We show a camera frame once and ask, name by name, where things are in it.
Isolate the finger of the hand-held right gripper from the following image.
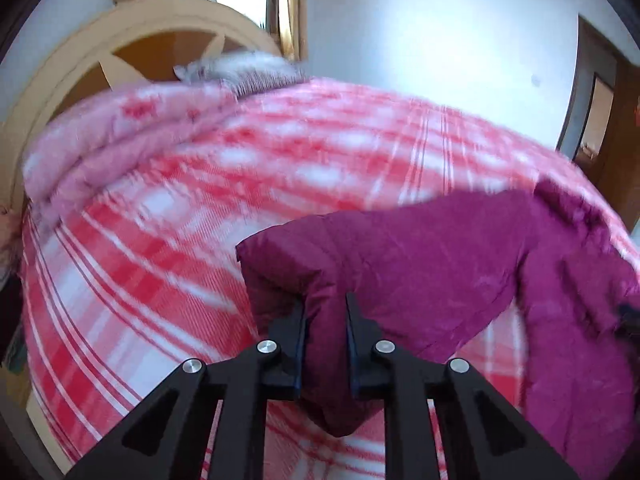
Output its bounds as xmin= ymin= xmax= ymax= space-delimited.
xmin=619 ymin=302 xmax=640 ymax=337

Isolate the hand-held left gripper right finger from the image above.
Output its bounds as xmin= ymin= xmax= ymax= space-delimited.
xmin=346 ymin=292 xmax=581 ymax=480

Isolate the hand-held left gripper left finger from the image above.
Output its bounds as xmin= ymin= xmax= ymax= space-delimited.
xmin=65 ymin=300 xmax=307 ymax=480

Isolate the magenta puffer jacket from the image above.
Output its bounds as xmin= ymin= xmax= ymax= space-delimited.
xmin=236 ymin=177 xmax=640 ymax=480

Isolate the red plaid bed sheet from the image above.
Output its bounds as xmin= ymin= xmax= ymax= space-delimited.
xmin=20 ymin=77 xmax=640 ymax=480

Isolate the brown wooden door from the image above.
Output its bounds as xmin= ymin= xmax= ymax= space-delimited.
xmin=582 ymin=55 xmax=640 ymax=241

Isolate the striped pillow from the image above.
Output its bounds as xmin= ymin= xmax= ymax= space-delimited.
xmin=174 ymin=52 xmax=307 ymax=98

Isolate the pink floral quilt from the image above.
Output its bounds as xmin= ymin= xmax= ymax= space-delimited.
xmin=22 ymin=82 xmax=241 ymax=233

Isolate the cream wooden headboard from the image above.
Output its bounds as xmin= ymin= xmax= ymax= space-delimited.
xmin=0 ymin=0 xmax=283 ymax=211

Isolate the dark door frame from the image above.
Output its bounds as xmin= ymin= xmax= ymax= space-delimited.
xmin=555 ymin=12 xmax=621 ymax=161

